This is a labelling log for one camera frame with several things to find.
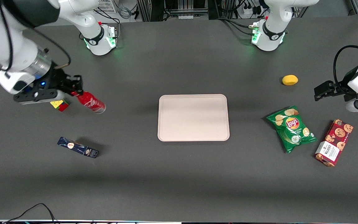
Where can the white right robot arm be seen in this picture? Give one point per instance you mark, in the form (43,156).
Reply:
(8,40)

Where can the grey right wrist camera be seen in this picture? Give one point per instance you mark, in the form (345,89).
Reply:
(37,96)

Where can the red coke bottle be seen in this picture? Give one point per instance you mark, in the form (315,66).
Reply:
(92,102)

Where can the dark blue long box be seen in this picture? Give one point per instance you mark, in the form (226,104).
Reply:
(78,147)

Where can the green lays chips bag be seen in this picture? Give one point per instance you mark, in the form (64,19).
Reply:
(291,128)

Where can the yellow lemon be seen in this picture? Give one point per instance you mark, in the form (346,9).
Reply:
(290,80)

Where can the white vented box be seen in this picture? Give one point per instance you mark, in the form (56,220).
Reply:
(107,5)

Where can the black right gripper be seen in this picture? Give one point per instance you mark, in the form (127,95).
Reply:
(57,78)

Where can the red cookie box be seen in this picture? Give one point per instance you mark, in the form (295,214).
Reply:
(334,143)

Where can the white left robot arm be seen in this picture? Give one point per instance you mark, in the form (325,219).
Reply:
(278,18)

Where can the white power strip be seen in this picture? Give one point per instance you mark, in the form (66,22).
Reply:
(186,16)

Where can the beige plastic tray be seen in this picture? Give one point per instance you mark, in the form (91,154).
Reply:
(193,117)

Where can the colourful rubik's cube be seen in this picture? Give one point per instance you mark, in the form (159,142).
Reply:
(61,106)

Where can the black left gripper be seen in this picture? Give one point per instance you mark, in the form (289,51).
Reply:
(341,86)

